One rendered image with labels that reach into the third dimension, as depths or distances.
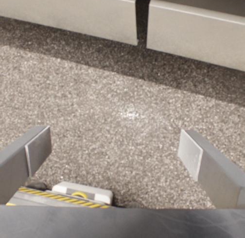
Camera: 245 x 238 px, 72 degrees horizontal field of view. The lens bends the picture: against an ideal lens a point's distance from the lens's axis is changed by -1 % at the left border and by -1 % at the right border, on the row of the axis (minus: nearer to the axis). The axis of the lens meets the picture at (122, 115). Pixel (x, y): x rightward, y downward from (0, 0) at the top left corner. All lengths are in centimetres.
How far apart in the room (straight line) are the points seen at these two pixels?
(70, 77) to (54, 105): 18
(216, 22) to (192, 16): 6
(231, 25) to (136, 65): 56
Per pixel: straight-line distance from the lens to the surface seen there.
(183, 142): 16
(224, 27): 52
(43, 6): 70
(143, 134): 89
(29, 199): 71
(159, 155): 90
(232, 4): 49
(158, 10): 50
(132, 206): 83
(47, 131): 17
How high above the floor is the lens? 89
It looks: 80 degrees down
